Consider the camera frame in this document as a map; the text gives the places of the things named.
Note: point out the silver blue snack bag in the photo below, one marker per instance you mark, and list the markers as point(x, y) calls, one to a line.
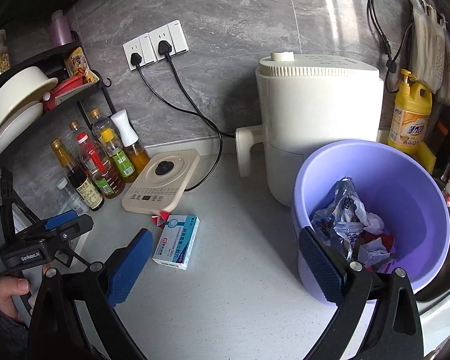
point(340, 224)

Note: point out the crumpled paper trash in bin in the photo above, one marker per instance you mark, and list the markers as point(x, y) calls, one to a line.
point(376, 247)

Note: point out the yellow snack packet on shelf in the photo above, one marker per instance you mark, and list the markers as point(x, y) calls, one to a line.
point(77, 64)

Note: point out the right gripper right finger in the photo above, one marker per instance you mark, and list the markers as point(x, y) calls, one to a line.
point(394, 330)

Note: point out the yellow dish soap bottle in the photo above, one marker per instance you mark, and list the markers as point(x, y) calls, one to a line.
point(412, 108)

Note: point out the hanging white bags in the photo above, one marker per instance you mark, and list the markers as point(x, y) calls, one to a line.
point(430, 56)

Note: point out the white ceramic bowl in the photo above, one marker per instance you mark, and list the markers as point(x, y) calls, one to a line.
point(26, 86)

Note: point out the red paper wrapper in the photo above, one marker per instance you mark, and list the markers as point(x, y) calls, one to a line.
point(160, 219)

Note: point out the yellow cap green label bottle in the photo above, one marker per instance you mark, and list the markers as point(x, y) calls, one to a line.
point(103, 129)

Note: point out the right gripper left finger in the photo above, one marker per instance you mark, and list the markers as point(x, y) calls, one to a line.
point(56, 331)

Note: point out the dark soy sauce bottle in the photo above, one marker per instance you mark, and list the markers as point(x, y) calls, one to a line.
point(77, 176)

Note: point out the white plate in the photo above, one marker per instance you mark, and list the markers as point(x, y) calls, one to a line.
point(19, 122)

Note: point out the left hand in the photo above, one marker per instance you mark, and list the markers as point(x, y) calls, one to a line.
point(12, 286)

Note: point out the gold cap clear bottle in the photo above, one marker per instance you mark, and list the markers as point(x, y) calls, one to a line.
point(76, 130)

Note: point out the yellow sponge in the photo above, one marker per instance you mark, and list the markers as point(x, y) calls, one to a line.
point(425, 157)

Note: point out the white wall socket panel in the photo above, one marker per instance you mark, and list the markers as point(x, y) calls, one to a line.
point(146, 45)

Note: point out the red cap oil bottle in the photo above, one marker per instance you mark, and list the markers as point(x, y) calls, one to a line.
point(99, 165)

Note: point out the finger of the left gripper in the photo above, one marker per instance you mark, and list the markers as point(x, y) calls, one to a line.
point(60, 219)

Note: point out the cream air fryer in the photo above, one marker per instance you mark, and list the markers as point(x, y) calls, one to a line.
point(306, 102)

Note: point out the black kitchen shelf rack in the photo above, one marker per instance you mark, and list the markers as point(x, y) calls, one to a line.
point(52, 64)

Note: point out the purple plastic trash bin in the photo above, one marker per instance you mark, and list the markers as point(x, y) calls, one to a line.
point(391, 185)

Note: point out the purple cup on shelf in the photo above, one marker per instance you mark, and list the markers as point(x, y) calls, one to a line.
point(59, 29)

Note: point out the white top oil sprayer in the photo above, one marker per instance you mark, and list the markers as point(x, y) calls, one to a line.
point(130, 140)

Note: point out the red container on shelf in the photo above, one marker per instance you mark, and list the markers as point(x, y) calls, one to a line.
point(50, 99)

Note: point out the small clear white cap jar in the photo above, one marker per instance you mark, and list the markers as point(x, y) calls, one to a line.
point(73, 199)

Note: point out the blue white medicine box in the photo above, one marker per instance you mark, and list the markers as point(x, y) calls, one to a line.
point(176, 242)

